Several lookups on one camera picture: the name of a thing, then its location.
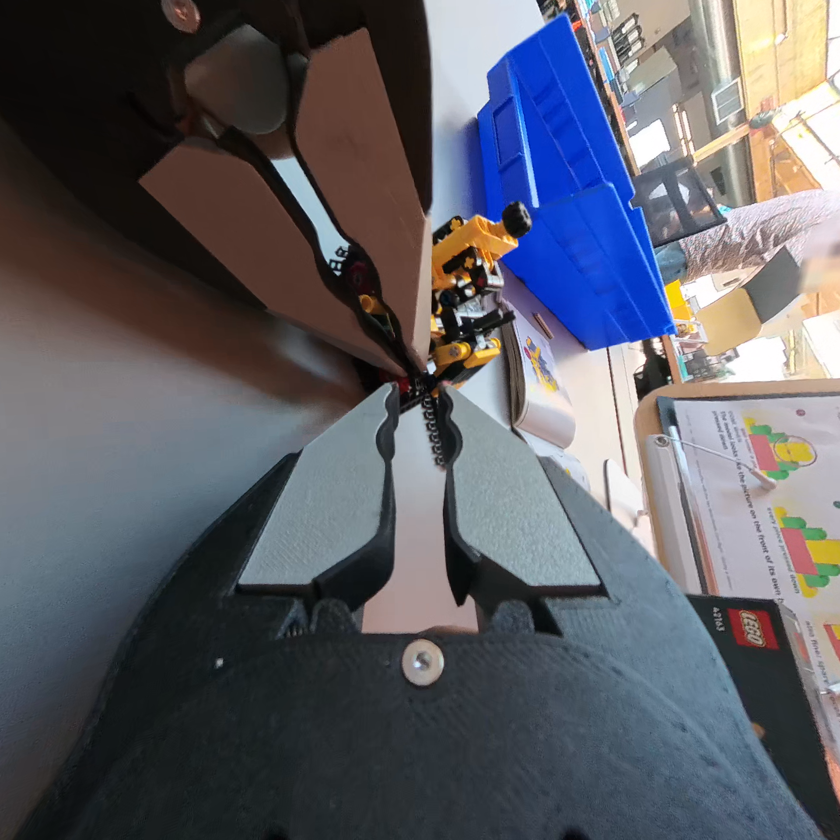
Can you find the white wall vent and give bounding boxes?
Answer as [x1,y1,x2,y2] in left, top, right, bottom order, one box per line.
[710,77,746,127]

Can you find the cardboard box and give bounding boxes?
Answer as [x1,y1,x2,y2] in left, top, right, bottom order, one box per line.
[696,248,821,358]

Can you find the white sheet holder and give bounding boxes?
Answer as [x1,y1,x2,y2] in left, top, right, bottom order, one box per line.
[645,430,713,595]

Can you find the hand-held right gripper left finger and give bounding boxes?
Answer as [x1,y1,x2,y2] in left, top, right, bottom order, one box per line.
[236,382,401,613]

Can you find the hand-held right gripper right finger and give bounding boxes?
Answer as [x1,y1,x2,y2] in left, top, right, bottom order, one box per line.
[435,386,602,608]

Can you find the black lego set box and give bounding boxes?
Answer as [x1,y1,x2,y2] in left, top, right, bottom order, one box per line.
[686,594,840,837]

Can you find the white stand base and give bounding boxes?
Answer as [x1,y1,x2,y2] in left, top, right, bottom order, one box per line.
[602,458,657,536]

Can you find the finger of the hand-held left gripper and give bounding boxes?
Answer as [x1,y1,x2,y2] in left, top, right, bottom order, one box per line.
[139,128,413,380]
[184,25,434,374]

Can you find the blue plastic storage bin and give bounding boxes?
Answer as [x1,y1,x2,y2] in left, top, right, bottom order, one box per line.
[476,13,678,352]

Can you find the printed instruction sheet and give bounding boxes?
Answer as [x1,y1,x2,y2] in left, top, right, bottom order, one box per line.
[672,392,840,723]

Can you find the metal ventilation duct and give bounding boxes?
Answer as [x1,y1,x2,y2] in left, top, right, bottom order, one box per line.
[686,0,756,207]

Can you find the lego instruction booklet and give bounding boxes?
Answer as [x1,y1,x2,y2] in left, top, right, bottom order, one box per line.
[500,298,577,447]

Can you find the yellow black lego bulldozer model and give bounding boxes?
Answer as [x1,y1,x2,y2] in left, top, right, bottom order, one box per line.
[326,201,534,470]

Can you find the black mesh chair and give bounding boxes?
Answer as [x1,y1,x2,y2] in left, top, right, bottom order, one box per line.
[631,159,726,247]

